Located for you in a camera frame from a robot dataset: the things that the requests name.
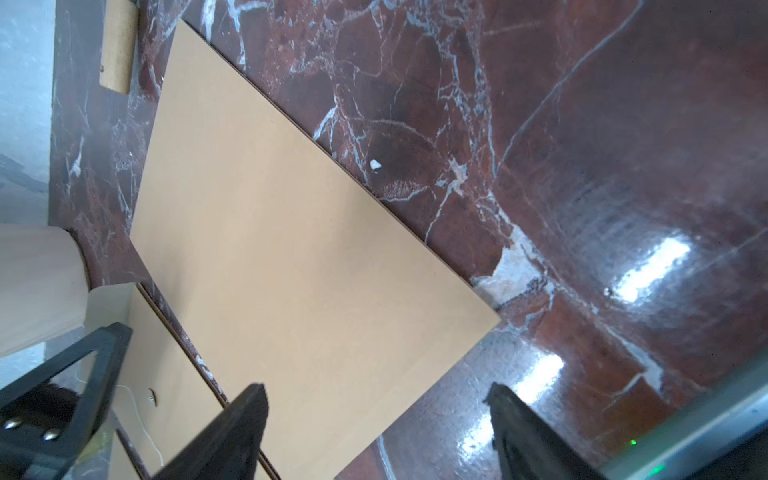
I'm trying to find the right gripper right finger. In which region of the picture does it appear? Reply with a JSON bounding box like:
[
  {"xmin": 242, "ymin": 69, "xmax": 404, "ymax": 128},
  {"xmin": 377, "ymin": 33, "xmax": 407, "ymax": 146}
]
[{"xmin": 485, "ymin": 383, "xmax": 603, "ymax": 480}]

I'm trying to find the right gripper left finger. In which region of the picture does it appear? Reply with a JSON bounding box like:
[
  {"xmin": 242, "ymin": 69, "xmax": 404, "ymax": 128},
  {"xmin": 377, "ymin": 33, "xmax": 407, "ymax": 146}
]
[{"xmin": 154, "ymin": 383, "xmax": 269, "ymax": 480}]

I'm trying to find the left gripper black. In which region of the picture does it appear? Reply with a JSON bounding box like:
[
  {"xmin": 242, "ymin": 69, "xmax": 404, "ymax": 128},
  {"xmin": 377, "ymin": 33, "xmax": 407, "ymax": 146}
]
[{"xmin": 1, "ymin": 323, "xmax": 132, "ymax": 479}]

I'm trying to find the white file bag string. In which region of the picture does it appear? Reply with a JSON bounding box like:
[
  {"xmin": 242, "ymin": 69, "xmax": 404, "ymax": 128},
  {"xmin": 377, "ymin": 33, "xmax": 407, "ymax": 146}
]
[{"xmin": 74, "ymin": 374, "xmax": 166, "ymax": 469}]

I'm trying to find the brown file bag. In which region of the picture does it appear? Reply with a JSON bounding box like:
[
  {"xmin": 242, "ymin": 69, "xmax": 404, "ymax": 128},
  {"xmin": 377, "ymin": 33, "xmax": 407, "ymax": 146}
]
[
  {"xmin": 99, "ymin": 0, "xmax": 139, "ymax": 95},
  {"xmin": 130, "ymin": 22, "xmax": 499, "ymax": 479},
  {"xmin": 84, "ymin": 283, "xmax": 222, "ymax": 475}
]

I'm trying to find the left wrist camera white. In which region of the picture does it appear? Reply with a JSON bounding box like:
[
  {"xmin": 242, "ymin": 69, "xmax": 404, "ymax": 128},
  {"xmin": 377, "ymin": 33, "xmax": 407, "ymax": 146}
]
[{"xmin": 1, "ymin": 224, "xmax": 89, "ymax": 357}]

